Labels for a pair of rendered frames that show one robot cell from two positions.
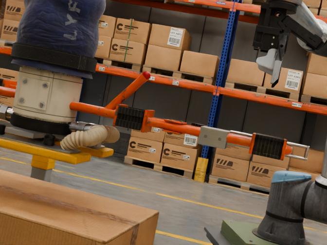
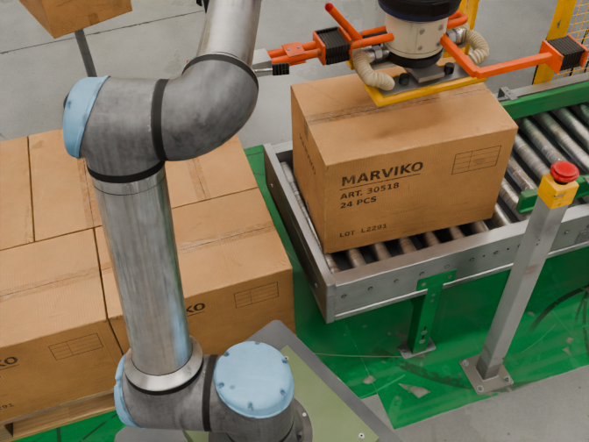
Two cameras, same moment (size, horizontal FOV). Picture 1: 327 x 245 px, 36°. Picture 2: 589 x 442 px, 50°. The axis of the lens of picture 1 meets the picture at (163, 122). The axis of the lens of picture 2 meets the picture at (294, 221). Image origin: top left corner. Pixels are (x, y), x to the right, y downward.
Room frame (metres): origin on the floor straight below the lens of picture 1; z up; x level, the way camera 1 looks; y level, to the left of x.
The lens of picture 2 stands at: (2.58, -0.77, 2.16)
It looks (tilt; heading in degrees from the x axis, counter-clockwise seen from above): 47 degrees down; 151
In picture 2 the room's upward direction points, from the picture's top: 2 degrees counter-clockwise
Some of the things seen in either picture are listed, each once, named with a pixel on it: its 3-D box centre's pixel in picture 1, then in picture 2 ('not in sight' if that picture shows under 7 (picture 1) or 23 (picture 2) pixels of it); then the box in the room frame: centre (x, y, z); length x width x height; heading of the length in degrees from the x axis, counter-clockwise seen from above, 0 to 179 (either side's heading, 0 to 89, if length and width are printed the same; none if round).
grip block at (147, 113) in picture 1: (134, 118); (331, 45); (1.31, 0.08, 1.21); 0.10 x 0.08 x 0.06; 168
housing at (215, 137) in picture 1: (214, 137); (256, 63); (1.27, -0.13, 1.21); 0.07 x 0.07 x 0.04; 78
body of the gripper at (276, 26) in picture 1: (274, 29); not in sight; (1.25, -0.23, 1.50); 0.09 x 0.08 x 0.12; 77
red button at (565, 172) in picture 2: not in sight; (563, 174); (1.89, 0.42, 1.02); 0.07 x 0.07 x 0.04
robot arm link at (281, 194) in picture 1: (291, 193); (251, 393); (2.00, -0.56, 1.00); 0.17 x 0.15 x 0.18; 56
